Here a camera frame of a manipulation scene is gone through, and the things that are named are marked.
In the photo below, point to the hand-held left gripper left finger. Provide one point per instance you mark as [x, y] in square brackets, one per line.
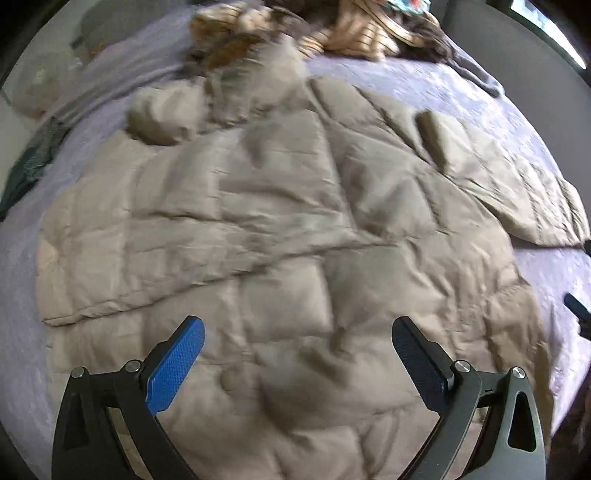
[178, 360]

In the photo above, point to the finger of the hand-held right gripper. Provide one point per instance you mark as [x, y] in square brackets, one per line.
[577, 308]

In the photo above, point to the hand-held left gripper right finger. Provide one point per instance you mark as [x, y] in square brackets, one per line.
[420, 364]

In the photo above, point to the beige puffer jacket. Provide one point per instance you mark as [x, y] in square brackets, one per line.
[295, 258]

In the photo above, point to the pile of striped clothes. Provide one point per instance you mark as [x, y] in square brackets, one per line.
[429, 41]

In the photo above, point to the lavender embossed bedspread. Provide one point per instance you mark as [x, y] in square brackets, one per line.
[461, 97]

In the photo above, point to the dark green garment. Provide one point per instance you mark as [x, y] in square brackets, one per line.
[34, 161]

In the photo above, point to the grey cloth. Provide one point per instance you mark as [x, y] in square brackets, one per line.
[478, 74]

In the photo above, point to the window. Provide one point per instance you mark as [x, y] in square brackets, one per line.
[549, 27]

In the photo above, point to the white fan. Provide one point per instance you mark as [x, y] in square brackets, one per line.
[39, 83]

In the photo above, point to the beige striped cloth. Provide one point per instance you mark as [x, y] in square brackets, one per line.
[351, 32]

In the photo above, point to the grey padded headboard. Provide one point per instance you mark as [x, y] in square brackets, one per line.
[99, 23]

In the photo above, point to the colourful patterned cloth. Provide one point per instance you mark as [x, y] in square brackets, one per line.
[406, 5]

